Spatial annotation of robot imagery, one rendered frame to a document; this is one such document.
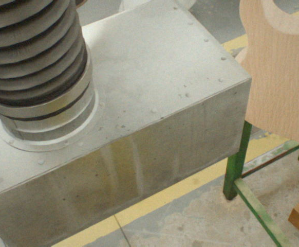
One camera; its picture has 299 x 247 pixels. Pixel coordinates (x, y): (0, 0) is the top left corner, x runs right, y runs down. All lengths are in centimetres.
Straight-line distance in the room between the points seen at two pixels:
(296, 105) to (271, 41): 18
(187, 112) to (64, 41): 15
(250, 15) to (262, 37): 5
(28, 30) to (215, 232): 176
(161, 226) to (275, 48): 139
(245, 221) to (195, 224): 24
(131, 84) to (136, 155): 8
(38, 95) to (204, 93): 17
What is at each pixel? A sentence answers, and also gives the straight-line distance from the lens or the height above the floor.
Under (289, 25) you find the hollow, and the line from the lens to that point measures 75.
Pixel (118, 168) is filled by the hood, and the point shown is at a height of 148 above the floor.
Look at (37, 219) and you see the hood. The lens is 46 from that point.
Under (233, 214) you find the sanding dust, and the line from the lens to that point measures 205.
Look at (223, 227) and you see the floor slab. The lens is 202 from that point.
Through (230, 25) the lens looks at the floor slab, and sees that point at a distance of 292.
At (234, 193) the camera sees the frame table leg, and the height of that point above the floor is 8.
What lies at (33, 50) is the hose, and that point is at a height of 164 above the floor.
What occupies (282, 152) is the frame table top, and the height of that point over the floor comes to 22.
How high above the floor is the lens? 185
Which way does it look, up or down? 52 degrees down
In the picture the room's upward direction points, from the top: 6 degrees counter-clockwise
